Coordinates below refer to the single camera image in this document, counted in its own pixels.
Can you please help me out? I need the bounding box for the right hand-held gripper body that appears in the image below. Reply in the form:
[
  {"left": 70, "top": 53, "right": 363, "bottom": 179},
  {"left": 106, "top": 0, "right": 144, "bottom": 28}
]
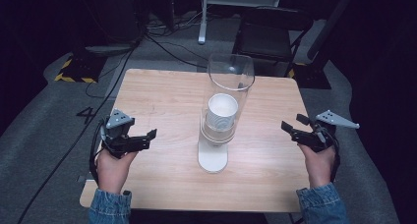
[{"left": 289, "top": 109, "right": 361, "bottom": 153}]

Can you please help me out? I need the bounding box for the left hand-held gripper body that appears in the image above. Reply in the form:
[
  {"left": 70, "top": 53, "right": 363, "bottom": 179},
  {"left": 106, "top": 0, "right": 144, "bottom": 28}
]
[{"left": 99, "top": 108, "right": 148, "bottom": 160}]

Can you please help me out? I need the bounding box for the person's right hand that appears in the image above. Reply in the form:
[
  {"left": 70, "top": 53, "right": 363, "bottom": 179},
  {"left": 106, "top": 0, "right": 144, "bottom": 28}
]
[{"left": 297, "top": 141, "right": 337, "bottom": 190}]

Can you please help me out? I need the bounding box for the person's left hand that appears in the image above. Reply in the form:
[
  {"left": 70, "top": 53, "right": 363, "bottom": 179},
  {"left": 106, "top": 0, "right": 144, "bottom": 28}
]
[{"left": 94, "top": 147, "right": 139, "bottom": 196}]

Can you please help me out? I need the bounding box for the clear tube cup dispenser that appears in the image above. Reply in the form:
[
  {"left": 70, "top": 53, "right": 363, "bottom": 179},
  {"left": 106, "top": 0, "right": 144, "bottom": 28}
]
[{"left": 197, "top": 52, "right": 256, "bottom": 175}]

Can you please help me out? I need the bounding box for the stack of white paper cups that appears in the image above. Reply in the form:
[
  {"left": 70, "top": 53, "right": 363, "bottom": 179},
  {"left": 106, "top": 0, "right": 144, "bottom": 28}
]
[{"left": 205, "top": 92, "right": 240, "bottom": 129}]

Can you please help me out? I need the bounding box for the black folding chair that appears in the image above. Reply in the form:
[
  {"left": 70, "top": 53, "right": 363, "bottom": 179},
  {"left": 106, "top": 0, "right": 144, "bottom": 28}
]
[{"left": 231, "top": 6, "right": 315, "bottom": 79}]

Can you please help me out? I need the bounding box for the dark slanted pole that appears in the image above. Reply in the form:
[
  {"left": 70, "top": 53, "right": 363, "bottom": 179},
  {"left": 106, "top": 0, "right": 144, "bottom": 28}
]
[{"left": 306, "top": 0, "right": 359, "bottom": 62}]

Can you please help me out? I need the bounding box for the white metal stand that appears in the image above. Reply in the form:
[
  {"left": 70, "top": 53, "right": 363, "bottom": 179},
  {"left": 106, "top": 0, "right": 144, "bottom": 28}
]
[{"left": 197, "top": 0, "right": 285, "bottom": 46}]

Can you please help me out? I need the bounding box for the dark equipment box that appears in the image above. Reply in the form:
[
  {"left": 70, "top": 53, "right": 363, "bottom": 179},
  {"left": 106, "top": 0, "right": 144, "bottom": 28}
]
[{"left": 96, "top": 0, "right": 147, "bottom": 44}]

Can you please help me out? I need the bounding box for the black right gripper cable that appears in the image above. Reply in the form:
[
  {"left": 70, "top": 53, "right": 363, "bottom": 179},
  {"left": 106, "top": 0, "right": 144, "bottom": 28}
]
[{"left": 328, "top": 132, "right": 342, "bottom": 183}]

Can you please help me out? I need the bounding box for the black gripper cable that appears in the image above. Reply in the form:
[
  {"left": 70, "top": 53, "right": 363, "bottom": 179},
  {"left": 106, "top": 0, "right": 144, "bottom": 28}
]
[
  {"left": 328, "top": 132, "right": 342, "bottom": 183},
  {"left": 89, "top": 118, "right": 108, "bottom": 187}
]

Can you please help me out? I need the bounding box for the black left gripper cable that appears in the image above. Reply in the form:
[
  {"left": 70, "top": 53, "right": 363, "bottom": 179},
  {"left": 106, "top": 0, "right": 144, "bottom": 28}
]
[{"left": 89, "top": 118, "right": 108, "bottom": 187}]

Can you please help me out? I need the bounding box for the long black floor cable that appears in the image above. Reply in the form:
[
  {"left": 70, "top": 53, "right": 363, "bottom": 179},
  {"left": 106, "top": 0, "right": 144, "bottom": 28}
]
[{"left": 16, "top": 36, "right": 146, "bottom": 224}]

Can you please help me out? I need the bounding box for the black stand base plate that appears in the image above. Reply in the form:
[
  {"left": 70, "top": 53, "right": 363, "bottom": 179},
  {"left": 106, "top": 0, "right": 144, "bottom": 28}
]
[{"left": 287, "top": 62, "right": 332, "bottom": 90}]

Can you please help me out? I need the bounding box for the looped black floor cable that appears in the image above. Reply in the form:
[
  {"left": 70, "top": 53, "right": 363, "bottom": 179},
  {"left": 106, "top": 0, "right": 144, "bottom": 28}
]
[{"left": 85, "top": 52, "right": 133, "bottom": 100}]

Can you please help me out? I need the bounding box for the thin black floor cable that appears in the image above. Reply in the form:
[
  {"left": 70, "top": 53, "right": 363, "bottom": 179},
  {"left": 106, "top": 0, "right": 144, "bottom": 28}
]
[{"left": 145, "top": 33, "right": 209, "bottom": 70}]

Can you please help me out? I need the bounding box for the black yellow striped base plate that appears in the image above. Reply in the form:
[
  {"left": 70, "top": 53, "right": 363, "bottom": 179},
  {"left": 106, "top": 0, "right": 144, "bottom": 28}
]
[{"left": 53, "top": 49, "right": 108, "bottom": 84}]

